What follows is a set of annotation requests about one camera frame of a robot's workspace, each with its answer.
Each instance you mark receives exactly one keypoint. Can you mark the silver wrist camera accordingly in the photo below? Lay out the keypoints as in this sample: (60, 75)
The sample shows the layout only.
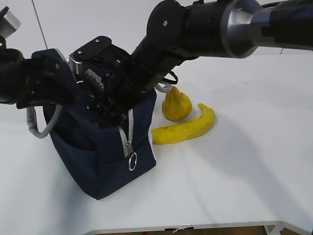
(8, 23)
(83, 61)

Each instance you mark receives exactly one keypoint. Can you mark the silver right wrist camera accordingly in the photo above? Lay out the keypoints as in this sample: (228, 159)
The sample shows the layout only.
(83, 61)

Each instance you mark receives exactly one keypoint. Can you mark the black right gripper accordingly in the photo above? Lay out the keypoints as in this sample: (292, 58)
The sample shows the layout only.
(125, 84)

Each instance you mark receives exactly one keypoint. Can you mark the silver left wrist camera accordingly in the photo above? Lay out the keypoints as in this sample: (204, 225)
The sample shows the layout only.
(8, 23)

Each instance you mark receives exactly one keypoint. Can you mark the yellow pear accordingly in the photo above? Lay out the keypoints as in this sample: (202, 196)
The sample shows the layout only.
(176, 105)

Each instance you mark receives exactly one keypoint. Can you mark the navy blue lunch bag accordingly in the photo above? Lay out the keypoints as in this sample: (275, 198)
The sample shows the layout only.
(101, 160)

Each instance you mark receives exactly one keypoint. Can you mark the yellow banana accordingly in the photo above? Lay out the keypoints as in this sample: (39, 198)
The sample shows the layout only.
(185, 131)

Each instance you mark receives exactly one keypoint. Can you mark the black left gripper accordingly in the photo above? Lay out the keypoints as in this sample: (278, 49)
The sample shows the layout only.
(31, 82)

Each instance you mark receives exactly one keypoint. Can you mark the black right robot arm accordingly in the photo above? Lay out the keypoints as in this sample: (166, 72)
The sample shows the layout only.
(223, 28)

